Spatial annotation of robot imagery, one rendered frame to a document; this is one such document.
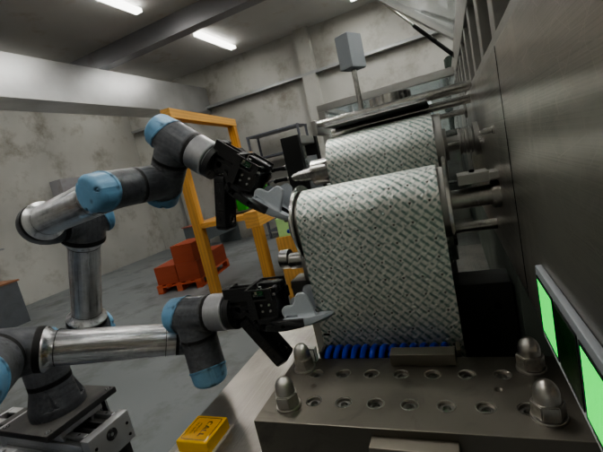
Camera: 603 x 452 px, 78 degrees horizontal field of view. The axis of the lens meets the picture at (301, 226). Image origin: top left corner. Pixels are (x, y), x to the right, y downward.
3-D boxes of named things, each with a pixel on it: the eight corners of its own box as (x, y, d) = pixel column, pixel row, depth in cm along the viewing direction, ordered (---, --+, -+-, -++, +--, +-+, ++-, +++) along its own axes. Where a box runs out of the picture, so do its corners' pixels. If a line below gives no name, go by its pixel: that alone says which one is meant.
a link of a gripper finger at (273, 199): (298, 200, 68) (257, 176, 71) (285, 227, 70) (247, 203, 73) (304, 198, 71) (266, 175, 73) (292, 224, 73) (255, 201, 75)
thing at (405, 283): (327, 350, 69) (304, 254, 66) (464, 347, 60) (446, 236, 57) (326, 352, 69) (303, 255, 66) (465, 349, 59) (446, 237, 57)
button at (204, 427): (201, 425, 75) (197, 414, 75) (230, 427, 73) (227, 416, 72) (179, 452, 69) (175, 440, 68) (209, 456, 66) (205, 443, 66)
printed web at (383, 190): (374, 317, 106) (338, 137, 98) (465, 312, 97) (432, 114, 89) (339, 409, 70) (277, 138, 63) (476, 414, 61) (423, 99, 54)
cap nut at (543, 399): (527, 404, 44) (521, 369, 43) (563, 406, 42) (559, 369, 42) (533, 427, 40) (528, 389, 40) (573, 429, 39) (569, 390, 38)
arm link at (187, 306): (188, 326, 85) (178, 291, 83) (229, 324, 80) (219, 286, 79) (164, 343, 77) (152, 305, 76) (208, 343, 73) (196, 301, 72)
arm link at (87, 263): (53, 352, 120) (39, 193, 100) (98, 331, 133) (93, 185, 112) (75, 372, 115) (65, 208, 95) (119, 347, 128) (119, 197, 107)
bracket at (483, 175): (457, 182, 63) (455, 170, 62) (495, 176, 60) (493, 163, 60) (458, 186, 58) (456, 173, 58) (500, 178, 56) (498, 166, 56)
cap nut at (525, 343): (513, 360, 52) (509, 331, 52) (544, 360, 51) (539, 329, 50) (518, 376, 49) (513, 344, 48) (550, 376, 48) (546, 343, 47)
